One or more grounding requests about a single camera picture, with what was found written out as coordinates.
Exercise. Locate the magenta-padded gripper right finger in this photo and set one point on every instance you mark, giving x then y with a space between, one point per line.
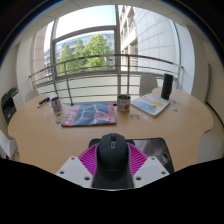
146 168

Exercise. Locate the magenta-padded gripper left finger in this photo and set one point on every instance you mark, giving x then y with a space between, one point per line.
78 168

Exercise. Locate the black computer mouse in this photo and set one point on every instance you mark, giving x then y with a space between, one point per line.
112 160

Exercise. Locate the black printed mouse pad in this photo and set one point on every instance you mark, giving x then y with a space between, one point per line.
153 148

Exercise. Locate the red and blue magazine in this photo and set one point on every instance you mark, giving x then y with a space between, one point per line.
90 115

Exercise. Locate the white illustrated book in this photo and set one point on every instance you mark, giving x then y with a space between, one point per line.
150 104

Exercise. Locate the white plastic chair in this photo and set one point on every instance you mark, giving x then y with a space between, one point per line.
147 84
6 145
31 95

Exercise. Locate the small black flat box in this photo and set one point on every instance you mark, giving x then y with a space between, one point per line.
43 101

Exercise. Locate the black cylindrical speaker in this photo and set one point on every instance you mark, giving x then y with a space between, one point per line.
167 86

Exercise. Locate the black and white printer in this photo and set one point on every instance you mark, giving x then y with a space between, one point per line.
8 106

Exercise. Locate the grey metal balcony railing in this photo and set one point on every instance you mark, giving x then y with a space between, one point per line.
128 76

